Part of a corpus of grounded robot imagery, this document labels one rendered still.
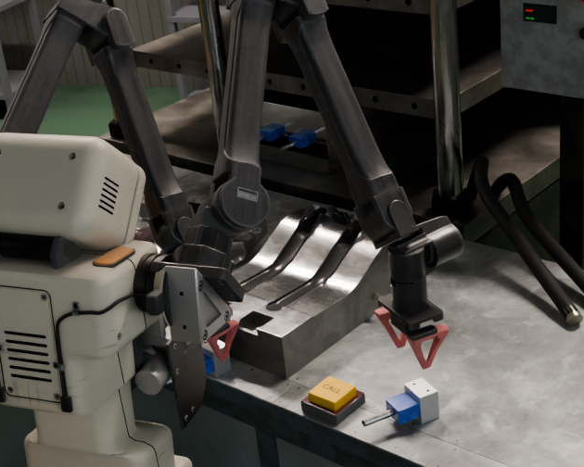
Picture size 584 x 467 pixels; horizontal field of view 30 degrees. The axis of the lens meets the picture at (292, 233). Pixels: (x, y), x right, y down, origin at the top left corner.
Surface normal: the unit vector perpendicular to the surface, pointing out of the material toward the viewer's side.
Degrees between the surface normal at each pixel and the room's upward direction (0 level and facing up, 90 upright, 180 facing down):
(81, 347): 82
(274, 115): 90
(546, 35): 90
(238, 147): 47
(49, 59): 58
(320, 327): 90
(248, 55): 53
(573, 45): 90
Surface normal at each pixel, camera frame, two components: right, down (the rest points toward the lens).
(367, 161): 0.34, -0.36
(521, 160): -0.11, -0.89
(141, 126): 0.51, -0.21
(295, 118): -0.65, 0.40
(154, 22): -0.36, 0.44
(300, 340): 0.76, 0.22
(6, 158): -0.33, -0.28
